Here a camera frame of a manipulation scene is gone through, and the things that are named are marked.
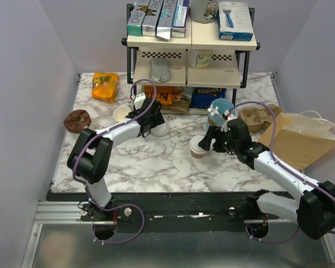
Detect blue razor box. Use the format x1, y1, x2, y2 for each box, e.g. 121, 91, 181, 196
217, 1, 254, 41

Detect white printed cup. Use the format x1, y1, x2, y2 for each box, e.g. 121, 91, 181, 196
188, 49, 213, 69

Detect blue silver toothpaste box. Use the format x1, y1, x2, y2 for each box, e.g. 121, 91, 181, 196
156, 0, 178, 40

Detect white stirrers in cup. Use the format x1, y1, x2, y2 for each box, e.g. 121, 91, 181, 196
207, 104, 223, 117

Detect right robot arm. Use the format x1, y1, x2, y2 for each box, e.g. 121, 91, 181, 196
195, 119, 335, 240

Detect cardboard cup carrier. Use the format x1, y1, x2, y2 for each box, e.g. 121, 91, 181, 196
238, 107, 274, 133

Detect blue Doritos bag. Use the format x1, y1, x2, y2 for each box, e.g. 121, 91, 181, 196
190, 87, 226, 109

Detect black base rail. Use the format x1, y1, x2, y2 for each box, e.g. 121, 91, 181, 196
75, 191, 285, 234

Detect orange Kettle chips bag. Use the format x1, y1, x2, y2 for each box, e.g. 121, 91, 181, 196
156, 86, 194, 114

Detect orange snack bag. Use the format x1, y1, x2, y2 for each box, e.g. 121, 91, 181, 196
91, 73, 119, 103

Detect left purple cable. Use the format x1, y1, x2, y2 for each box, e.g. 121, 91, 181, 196
72, 79, 158, 246

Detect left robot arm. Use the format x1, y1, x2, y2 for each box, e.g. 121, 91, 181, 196
67, 97, 168, 221

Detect brown paper bag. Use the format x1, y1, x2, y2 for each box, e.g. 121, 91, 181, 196
259, 110, 335, 170

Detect teal toothpaste box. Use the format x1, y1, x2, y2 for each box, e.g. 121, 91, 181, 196
127, 0, 150, 36

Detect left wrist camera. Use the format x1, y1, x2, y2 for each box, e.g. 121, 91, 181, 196
133, 93, 146, 110

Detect brown paper coffee cup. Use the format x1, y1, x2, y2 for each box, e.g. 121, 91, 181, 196
190, 148, 206, 159

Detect brown paper cups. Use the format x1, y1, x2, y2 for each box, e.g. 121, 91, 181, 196
113, 106, 131, 122

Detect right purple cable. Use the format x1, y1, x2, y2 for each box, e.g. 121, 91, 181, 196
226, 100, 335, 243

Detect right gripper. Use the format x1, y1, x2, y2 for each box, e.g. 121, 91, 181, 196
198, 125, 239, 153

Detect purple cable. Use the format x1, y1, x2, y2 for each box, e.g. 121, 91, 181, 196
72, 79, 158, 246
226, 100, 335, 243

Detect blue plastic cup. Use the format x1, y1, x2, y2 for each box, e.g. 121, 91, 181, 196
205, 98, 233, 130

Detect two-tier shelf rack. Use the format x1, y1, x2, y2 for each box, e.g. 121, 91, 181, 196
121, 18, 260, 103

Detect purple white toothpaste box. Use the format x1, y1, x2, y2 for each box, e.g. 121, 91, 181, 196
171, 0, 189, 38

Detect grey sponge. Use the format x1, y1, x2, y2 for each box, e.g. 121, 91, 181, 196
150, 58, 171, 83

